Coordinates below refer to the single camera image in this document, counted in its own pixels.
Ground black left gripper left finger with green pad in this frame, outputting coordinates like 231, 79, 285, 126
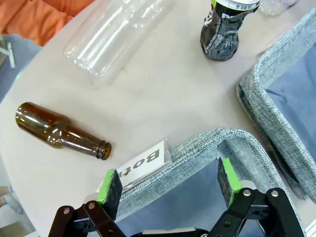
48, 169, 126, 237

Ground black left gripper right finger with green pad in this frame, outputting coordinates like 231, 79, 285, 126
209, 158, 306, 237

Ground crushed black drink can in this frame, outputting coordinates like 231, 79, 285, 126
199, 0, 261, 62

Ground grey fabric basket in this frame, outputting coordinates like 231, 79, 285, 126
98, 127, 307, 237
236, 7, 316, 204

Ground white bottle label sign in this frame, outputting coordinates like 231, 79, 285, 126
116, 138, 172, 193

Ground brown glass bottle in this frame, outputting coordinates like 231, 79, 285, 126
15, 102, 112, 161

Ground clear plastic bottle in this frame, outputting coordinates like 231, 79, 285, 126
64, 0, 176, 86

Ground clear plastic cup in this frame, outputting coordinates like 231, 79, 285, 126
258, 0, 297, 17

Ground person's orange garment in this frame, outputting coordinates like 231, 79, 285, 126
0, 0, 96, 47

